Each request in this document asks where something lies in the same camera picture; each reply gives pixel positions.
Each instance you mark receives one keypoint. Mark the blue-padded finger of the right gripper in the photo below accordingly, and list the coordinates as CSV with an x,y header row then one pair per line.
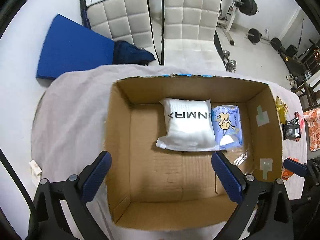
x,y
295,167

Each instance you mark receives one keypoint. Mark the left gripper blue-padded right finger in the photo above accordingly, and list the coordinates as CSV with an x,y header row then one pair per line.
x,y
262,207

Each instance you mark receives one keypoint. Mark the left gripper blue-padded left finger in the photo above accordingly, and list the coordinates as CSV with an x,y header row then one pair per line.
x,y
77,191

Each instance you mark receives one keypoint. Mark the orange snack bag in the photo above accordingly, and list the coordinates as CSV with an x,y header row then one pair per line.
x,y
286,174

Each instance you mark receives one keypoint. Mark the black snack bag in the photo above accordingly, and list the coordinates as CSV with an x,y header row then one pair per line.
x,y
291,129

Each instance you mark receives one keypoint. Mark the orange patterned cloth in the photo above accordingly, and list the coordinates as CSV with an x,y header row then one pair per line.
x,y
312,118

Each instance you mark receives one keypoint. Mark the yellow snack bag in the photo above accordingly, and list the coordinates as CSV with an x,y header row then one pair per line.
x,y
282,109

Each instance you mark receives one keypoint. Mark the open cardboard box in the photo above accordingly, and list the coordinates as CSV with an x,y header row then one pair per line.
x,y
150,188

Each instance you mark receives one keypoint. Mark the blue cartoon tissue pack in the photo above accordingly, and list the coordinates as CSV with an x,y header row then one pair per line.
x,y
227,128

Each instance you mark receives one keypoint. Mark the white pillow pack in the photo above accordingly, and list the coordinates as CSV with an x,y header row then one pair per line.
x,y
188,125

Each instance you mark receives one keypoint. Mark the small dumbbells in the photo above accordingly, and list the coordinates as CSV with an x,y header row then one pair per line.
x,y
230,65

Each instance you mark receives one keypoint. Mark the blue foam mat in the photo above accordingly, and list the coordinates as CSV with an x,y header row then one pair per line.
x,y
70,47

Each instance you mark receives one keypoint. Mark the dark blue garment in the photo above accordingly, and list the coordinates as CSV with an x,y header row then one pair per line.
x,y
126,53

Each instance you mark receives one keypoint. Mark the white weight bench rack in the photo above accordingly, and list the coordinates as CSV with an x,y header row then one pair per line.
x,y
226,22

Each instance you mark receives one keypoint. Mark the left white quilted chair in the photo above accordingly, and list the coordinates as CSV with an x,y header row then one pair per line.
x,y
127,20

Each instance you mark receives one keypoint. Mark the white quilted chair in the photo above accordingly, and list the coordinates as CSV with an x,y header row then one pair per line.
x,y
188,31
127,20

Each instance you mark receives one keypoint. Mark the right white quilted chair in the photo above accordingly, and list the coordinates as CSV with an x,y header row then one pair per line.
x,y
188,31

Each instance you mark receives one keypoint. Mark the white wall plug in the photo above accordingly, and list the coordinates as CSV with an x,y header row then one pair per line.
x,y
35,169

